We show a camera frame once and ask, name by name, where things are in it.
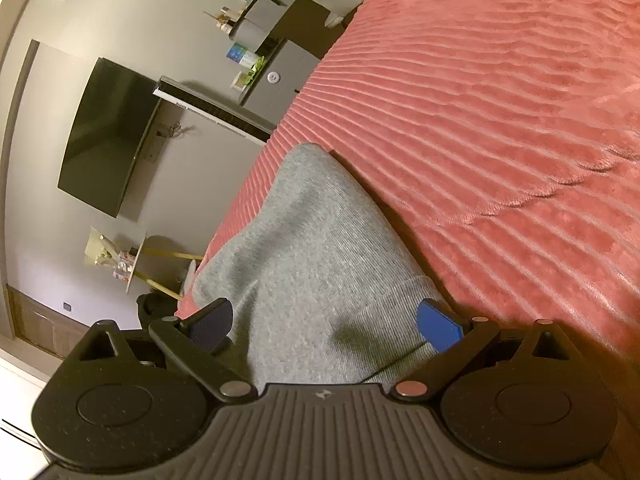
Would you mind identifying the red ribbed bed blanket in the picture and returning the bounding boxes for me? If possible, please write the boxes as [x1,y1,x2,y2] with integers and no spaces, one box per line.
[209,0,639,382]

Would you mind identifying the grey bedside cabinet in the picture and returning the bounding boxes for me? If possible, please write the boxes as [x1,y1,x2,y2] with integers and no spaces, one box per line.
[240,40,320,125]

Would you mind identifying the black wall television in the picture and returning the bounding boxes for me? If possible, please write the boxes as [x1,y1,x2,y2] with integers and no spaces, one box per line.
[58,58,160,218]

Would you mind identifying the grey knit pants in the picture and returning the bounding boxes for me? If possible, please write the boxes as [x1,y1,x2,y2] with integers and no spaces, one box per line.
[192,143,439,387]

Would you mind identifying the wrapped flower bouquet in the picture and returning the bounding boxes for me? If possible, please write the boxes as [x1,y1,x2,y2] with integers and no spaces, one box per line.
[84,226,122,268]

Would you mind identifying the blue white tissue box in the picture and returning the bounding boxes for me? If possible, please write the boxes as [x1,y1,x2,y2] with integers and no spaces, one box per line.
[226,42,262,70]

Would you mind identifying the grey vanity desk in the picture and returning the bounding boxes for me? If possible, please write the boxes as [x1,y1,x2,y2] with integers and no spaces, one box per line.
[228,0,296,52]

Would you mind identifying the yellow legged side table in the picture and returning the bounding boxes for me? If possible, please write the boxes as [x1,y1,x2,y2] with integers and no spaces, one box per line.
[125,233,204,301]

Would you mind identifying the black bag on floor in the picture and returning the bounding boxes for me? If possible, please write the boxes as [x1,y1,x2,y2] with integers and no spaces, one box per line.
[137,292,178,330]

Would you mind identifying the wooden door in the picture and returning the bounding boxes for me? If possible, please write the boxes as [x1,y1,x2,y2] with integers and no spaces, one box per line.
[6,286,89,360]

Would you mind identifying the white tower fan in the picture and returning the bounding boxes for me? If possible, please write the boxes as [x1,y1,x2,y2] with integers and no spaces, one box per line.
[153,76,271,145]

